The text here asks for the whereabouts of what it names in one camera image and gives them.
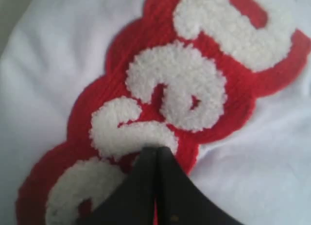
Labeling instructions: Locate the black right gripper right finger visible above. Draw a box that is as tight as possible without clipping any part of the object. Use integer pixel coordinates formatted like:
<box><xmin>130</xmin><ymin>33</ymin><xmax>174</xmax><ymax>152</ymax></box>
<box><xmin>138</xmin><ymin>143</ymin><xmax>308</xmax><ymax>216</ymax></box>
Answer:
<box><xmin>155</xmin><ymin>147</ymin><xmax>240</xmax><ymax>225</ymax></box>

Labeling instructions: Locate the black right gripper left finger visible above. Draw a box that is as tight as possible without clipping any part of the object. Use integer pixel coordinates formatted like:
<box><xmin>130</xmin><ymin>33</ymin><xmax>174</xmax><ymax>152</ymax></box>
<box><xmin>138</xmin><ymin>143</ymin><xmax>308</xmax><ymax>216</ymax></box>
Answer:
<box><xmin>77</xmin><ymin>147</ymin><xmax>157</xmax><ymax>225</ymax></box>

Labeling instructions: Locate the white t-shirt red lettering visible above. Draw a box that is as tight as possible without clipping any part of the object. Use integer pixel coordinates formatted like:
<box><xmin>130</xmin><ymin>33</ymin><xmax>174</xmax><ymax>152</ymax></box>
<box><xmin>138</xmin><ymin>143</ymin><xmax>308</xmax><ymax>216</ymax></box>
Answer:
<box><xmin>0</xmin><ymin>0</ymin><xmax>311</xmax><ymax>225</ymax></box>

